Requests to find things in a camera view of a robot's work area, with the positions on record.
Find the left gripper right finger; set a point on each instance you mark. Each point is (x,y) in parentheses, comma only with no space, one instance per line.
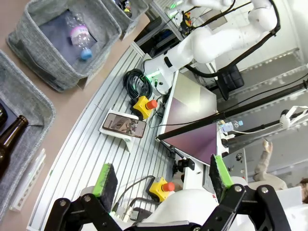
(220,178)

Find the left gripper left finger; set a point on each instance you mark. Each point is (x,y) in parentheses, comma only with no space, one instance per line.
(106,185)

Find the brown glass bottle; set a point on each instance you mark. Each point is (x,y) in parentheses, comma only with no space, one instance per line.
(2,118)
(9,142)

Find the clear bottle with pink label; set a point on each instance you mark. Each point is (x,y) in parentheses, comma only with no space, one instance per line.
(80,38)

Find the crushed black white can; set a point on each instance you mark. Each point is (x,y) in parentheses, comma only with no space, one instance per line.
(126,7)

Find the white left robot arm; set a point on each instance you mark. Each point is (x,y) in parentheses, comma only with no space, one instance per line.
(183,202)

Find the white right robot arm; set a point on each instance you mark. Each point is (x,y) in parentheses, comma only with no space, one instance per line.
(204,45)

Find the person forearm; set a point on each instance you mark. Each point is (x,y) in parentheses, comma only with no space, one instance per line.
(262,166)

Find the grey fabric basket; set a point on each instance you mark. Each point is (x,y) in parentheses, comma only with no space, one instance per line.
(138,12)
(36,55)
(31,101)

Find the person hand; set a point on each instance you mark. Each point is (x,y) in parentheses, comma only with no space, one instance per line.
(267,146)

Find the grey metal control box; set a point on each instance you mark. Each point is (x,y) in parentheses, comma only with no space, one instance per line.
(237,163)

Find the white phone stand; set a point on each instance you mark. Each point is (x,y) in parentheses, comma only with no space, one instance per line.
(127,142)

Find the yellow emergency stop box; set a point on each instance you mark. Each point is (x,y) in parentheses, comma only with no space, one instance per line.
(158,188)
(142,106)

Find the small water bottle blue cap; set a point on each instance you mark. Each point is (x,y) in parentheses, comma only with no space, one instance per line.
(231,125)

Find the smartphone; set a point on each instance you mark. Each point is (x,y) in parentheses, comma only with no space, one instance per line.
(125,125)

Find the black tripod pole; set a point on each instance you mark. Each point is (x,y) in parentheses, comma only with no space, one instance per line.
(240,109)

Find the white bottle label sign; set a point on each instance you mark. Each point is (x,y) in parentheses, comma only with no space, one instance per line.
(29,178)

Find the flat monitor screen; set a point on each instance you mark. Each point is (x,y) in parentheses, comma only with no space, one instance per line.
(187,101)

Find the black padded chair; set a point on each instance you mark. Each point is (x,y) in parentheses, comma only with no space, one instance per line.
(231,79)

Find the grey metal shelf rack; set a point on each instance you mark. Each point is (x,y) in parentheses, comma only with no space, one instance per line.
(158,14)

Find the small black camera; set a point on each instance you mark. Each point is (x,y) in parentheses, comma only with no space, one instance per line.
(185,164)

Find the aluminium profile base plate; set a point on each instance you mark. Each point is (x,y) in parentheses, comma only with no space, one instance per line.
(79,149)

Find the white articulated mount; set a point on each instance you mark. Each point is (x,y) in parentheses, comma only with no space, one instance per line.
(285,120)

